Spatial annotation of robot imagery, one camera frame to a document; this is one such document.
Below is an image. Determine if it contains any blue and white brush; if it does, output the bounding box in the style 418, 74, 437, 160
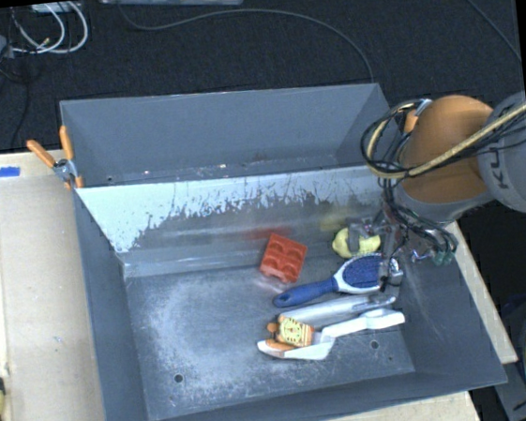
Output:
268, 249, 397, 310

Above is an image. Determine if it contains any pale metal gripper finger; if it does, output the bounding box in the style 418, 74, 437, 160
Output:
374, 254, 407, 293
346, 218, 382, 252

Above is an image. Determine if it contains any pale wood flat board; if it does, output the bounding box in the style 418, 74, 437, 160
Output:
0, 168, 108, 421

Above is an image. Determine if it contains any white plastic scoop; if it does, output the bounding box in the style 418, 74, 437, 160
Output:
254, 306, 410, 368

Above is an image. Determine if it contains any yellow soft toy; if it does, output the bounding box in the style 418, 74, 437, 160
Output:
329, 223, 384, 261

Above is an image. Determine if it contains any silver grey long tool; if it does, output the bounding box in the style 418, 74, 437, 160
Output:
277, 291, 399, 327

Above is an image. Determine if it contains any red-orange ridged block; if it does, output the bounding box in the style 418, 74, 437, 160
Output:
254, 228, 312, 287

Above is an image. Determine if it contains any grey metal bin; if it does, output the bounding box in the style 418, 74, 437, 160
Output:
58, 53, 513, 421

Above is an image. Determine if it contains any orange and yellow toy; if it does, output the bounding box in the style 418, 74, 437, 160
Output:
263, 310, 318, 353

